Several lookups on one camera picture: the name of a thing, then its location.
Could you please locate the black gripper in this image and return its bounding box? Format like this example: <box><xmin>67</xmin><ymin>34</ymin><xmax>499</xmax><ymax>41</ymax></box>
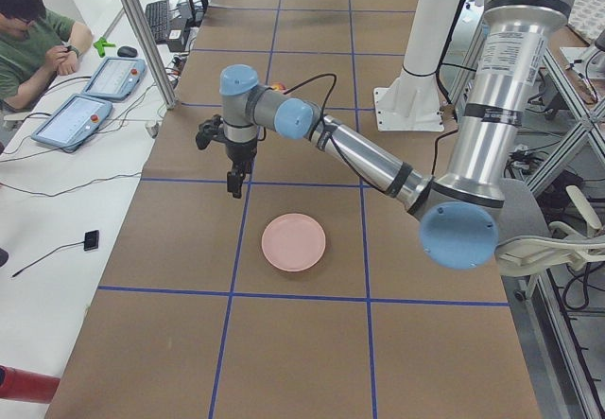
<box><xmin>226</xmin><ymin>140</ymin><xmax>257</xmax><ymax>199</ymax></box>

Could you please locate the aluminium frame post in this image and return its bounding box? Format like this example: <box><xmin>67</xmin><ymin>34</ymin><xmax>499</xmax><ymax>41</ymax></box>
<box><xmin>120</xmin><ymin>0</ymin><xmax>177</xmax><ymax>110</ymax></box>

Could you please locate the near blue teach pendant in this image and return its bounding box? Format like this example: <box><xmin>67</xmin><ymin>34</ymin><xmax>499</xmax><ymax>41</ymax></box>
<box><xmin>31</xmin><ymin>94</ymin><xmax>113</xmax><ymax>152</ymax></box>

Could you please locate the black computer mouse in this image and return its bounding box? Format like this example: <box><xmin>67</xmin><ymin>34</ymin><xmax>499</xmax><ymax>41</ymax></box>
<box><xmin>117</xmin><ymin>45</ymin><xmax>138</xmax><ymax>58</ymax></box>

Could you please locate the person in green shirt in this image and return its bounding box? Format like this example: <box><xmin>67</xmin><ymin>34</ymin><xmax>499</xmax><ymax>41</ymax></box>
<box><xmin>1</xmin><ymin>0</ymin><xmax>93</xmax><ymax>112</ymax></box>

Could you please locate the pink plate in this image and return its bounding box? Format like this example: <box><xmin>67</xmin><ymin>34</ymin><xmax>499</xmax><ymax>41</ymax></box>
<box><xmin>261</xmin><ymin>213</ymin><xmax>326</xmax><ymax>272</ymax></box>

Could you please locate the small black box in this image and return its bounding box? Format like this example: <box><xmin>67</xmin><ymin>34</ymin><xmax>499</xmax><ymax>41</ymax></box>
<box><xmin>83</xmin><ymin>230</ymin><xmax>100</xmax><ymax>252</ymax></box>

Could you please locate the blue teach pendant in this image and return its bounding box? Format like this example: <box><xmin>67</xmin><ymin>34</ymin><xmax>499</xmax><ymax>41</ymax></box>
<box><xmin>31</xmin><ymin>94</ymin><xmax>113</xmax><ymax>152</ymax></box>
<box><xmin>82</xmin><ymin>57</ymin><xmax>147</xmax><ymax>102</ymax></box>

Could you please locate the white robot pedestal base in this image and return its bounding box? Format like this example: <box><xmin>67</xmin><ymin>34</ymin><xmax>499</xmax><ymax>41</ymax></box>
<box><xmin>374</xmin><ymin>0</ymin><xmax>464</xmax><ymax>132</ymax></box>

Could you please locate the black keyboard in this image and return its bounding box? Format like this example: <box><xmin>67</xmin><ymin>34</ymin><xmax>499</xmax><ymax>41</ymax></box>
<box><xmin>145</xmin><ymin>0</ymin><xmax>170</xmax><ymax>44</ymax></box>

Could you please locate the far blue teach pendant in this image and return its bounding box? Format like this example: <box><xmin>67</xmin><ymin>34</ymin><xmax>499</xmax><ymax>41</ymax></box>
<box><xmin>82</xmin><ymin>57</ymin><xmax>147</xmax><ymax>102</ymax></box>

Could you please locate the green clamp tool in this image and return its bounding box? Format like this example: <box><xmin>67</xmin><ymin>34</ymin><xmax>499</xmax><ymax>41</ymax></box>
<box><xmin>93</xmin><ymin>37</ymin><xmax>115</xmax><ymax>58</ymax></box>

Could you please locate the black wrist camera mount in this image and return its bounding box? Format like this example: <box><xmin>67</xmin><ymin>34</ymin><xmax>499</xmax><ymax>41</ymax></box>
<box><xmin>195</xmin><ymin>114</ymin><xmax>226</xmax><ymax>150</ymax></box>

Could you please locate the red fire extinguisher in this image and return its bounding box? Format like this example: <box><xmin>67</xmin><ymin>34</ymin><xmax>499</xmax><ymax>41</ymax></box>
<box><xmin>0</xmin><ymin>366</ymin><xmax>61</xmax><ymax>404</ymax></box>

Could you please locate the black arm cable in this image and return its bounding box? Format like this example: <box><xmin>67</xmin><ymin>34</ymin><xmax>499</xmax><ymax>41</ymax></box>
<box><xmin>257</xmin><ymin>73</ymin><xmax>462</xmax><ymax>188</ymax></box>

